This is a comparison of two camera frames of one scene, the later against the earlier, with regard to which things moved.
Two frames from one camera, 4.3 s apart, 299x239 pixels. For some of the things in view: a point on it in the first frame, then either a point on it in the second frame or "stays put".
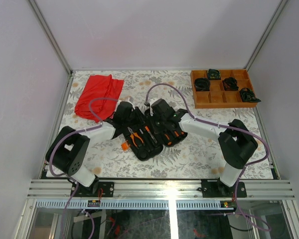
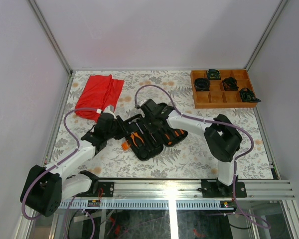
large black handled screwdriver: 169,143 stays put
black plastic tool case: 147,137 stays put
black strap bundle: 214,74 stays put
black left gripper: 136,111 → 123,126
